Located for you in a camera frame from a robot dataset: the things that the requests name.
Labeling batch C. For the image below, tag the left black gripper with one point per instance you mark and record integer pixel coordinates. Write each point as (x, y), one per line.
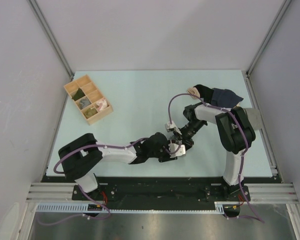
(168, 157)

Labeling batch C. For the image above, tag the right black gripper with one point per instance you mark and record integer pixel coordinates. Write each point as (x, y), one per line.
(186, 141)

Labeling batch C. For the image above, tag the wooden compartment organizer box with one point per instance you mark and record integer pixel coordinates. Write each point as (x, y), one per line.
(92, 92)

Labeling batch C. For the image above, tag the grey striped underwear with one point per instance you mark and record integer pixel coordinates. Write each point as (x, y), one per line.
(186, 153)

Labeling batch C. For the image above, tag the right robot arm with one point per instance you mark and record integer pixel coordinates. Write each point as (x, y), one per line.
(236, 134)

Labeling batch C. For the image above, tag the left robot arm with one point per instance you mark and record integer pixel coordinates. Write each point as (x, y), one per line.
(78, 159)

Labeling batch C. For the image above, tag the navy blue underwear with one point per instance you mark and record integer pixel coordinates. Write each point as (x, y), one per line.
(225, 98)

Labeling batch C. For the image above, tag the beige rolled cloth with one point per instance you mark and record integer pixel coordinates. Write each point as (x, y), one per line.
(193, 92)

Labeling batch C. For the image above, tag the black garment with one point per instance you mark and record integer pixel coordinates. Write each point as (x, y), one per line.
(204, 92)

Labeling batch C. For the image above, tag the pink white rolled cloth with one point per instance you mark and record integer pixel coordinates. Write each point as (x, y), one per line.
(101, 104)

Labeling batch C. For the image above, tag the olive green rolled cloth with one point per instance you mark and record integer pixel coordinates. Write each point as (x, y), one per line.
(90, 112)

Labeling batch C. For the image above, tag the grey rolled cloth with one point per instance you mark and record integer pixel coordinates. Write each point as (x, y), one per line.
(84, 102)

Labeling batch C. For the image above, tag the dark green rolled cloth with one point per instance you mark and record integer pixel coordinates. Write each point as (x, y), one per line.
(78, 95)

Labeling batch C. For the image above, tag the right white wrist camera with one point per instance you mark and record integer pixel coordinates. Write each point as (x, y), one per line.
(170, 126)

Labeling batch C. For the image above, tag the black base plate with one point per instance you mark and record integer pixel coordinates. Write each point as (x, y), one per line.
(206, 189)

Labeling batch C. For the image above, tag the white slotted cable duct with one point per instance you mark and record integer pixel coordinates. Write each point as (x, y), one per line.
(91, 208)

